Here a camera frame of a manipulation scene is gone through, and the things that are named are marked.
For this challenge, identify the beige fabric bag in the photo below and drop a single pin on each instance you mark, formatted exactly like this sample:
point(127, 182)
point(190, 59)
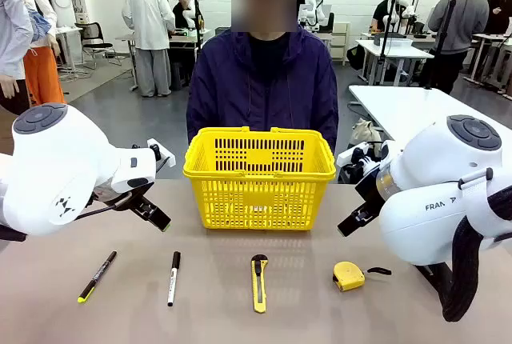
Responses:
point(364, 130)

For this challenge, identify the mannequin white shirt orange trousers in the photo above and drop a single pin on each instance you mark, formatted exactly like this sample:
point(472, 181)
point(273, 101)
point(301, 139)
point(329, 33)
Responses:
point(44, 72)

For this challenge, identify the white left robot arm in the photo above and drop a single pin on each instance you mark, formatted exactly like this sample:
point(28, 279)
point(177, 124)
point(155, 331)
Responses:
point(60, 160)

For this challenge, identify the black office chair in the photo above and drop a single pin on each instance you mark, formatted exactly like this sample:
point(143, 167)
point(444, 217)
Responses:
point(90, 34)

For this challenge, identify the person in grey sweater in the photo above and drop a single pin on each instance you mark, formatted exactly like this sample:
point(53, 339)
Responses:
point(460, 12)

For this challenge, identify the person in black sweater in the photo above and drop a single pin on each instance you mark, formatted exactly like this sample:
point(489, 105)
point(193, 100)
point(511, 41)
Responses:
point(500, 8)

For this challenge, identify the large white table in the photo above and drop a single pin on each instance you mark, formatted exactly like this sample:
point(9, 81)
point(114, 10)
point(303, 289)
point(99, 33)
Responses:
point(400, 108)

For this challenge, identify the white desk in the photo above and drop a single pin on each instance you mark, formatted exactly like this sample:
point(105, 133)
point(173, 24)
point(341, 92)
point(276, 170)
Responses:
point(396, 50)

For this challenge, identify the yellow utility knife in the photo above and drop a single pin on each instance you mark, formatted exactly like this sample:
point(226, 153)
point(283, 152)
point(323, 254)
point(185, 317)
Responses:
point(259, 288)

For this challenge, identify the black and white marker pen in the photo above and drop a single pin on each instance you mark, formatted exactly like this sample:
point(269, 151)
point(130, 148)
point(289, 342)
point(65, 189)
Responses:
point(174, 278)

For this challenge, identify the black tripod stand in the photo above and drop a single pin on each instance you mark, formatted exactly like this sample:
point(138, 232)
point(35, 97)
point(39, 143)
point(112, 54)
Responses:
point(444, 36)
point(386, 28)

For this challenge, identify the person in white lab coat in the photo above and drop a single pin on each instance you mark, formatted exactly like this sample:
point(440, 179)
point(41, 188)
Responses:
point(148, 20)

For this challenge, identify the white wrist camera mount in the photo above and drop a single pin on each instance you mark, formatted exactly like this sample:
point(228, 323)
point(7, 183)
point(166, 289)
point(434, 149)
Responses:
point(352, 154)
point(164, 158)

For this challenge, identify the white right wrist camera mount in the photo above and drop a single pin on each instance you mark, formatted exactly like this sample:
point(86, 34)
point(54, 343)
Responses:
point(352, 154)

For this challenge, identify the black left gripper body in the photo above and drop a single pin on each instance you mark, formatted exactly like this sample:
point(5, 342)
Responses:
point(144, 205)

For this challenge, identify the yellow plastic shopping basket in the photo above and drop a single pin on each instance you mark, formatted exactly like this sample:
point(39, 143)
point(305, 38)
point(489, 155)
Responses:
point(260, 156)

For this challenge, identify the mannequin blue shirt brown trousers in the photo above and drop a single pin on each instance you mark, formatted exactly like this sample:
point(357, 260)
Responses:
point(12, 32)

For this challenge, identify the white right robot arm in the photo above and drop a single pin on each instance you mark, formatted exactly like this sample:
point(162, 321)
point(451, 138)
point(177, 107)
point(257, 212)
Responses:
point(420, 216)

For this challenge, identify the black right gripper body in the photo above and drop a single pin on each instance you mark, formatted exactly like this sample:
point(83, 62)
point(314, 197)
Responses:
point(372, 194)

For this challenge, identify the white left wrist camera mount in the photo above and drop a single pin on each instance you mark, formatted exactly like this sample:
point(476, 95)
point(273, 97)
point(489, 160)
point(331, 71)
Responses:
point(164, 158)

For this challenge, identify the black highlighter pen yellow tip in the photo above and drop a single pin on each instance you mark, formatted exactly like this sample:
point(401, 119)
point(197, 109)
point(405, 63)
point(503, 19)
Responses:
point(97, 277)

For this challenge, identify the person in navy jacket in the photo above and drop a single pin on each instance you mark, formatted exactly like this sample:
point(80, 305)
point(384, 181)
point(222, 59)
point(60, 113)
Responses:
point(260, 80)

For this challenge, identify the yellow tape measure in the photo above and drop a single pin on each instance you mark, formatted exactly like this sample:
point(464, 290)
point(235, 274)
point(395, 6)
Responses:
point(348, 276)

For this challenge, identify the seated person in black top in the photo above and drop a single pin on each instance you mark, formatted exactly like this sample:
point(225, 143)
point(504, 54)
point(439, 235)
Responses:
point(382, 10)

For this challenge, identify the white drawer cabinet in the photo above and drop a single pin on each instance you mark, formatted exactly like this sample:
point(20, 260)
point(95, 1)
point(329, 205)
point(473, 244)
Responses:
point(340, 38)

